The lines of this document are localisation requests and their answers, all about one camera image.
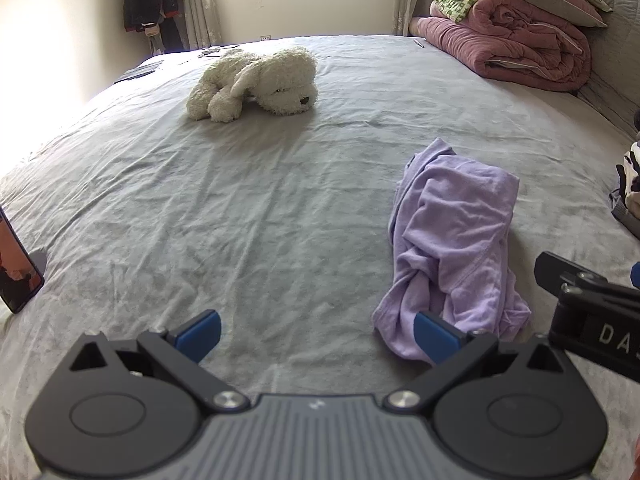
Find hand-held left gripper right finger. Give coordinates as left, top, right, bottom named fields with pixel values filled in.
left=384, top=311, right=568, bottom=413

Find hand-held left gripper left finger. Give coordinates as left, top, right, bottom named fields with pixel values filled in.
left=67, top=310, right=251, bottom=413

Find purple pants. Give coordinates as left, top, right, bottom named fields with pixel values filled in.
left=371, top=137, right=532, bottom=363

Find grey knit sweater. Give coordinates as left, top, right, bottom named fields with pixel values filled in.
left=609, top=187, right=640, bottom=239

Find black smartphone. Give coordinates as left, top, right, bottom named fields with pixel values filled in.
left=0, top=205, right=46, bottom=314

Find grey quilted headboard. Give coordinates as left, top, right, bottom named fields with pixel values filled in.
left=565, top=0, right=640, bottom=161

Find pink folded quilt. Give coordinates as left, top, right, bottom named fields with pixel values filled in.
left=409, top=0, right=593, bottom=93

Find white plush dog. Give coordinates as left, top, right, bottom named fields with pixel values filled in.
left=186, top=46, right=319, bottom=123

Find maroon grey pillow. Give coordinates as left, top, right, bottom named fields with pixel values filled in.
left=505, top=0, right=608, bottom=28

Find dark flat object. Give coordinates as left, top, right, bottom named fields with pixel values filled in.
left=112, top=59, right=166, bottom=84

